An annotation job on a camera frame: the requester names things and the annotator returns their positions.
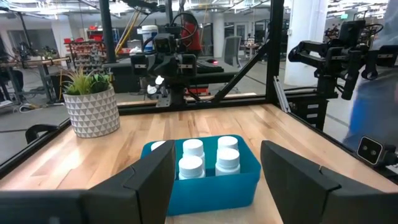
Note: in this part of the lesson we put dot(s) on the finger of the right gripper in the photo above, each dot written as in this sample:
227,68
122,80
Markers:
176,68
161,68

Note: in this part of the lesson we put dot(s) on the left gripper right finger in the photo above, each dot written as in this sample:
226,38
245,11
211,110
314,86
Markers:
304,196

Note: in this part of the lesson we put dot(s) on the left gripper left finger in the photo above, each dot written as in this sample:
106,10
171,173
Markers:
140,196

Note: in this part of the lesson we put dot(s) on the white pill bottle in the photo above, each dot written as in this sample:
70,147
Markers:
190,168
228,142
157,144
228,161
192,147

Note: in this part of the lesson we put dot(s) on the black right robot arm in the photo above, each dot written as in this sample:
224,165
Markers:
178,93

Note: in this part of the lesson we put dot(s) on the blue plastic basket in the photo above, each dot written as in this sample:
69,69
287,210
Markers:
211,189

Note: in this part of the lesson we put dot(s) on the white canister blue label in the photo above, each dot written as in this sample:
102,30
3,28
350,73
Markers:
149,37

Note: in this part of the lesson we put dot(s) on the yellow pole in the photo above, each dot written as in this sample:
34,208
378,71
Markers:
127,31

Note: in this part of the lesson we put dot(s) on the red object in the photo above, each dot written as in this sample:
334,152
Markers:
192,37

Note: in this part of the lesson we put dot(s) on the green rosette succulent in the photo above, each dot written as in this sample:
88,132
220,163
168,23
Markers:
99,84

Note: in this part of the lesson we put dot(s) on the black cart table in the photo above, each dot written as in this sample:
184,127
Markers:
224,77

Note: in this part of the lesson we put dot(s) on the red parts bin shelf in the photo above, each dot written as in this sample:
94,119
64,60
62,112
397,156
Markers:
84,49

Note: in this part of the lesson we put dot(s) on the grey office chair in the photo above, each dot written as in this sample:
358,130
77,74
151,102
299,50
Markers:
231,49

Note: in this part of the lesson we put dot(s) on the spiky green grass plant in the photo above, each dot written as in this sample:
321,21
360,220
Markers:
79,82

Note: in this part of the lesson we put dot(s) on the triangle patterned plant pot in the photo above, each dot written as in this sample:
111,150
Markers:
93,115

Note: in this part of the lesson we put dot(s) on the wooden workbench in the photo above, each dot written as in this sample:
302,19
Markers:
34,60

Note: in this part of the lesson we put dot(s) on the silver aluminium extrusion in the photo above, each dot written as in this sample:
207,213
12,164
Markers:
281,93

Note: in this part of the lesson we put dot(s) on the person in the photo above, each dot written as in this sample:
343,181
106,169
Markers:
376,109

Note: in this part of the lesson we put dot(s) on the black chair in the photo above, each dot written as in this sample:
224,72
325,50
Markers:
40,130

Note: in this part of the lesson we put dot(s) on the green exit sign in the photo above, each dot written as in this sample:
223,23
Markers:
343,15

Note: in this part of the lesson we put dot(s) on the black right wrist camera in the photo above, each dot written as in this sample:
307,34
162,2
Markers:
164,43

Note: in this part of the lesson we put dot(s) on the table-level depth camera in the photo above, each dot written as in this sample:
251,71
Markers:
369,150

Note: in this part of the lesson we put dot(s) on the black aluminium rig frame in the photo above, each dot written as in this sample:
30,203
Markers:
275,46

